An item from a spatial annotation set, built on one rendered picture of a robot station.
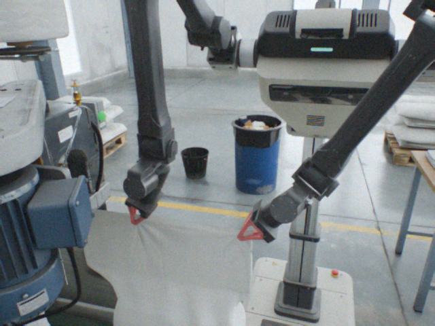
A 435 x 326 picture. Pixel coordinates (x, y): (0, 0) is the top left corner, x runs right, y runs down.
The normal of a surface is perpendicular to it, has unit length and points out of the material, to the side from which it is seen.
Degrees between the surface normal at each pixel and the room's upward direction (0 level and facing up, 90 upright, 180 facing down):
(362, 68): 40
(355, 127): 95
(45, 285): 91
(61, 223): 90
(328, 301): 0
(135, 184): 87
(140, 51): 99
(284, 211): 76
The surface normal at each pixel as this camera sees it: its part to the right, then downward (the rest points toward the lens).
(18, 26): 0.50, 0.40
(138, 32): -0.36, 0.52
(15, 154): 0.90, 0.16
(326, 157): -0.63, 0.40
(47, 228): 0.16, 0.40
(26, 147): 0.99, 0.05
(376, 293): -0.02, -0.91
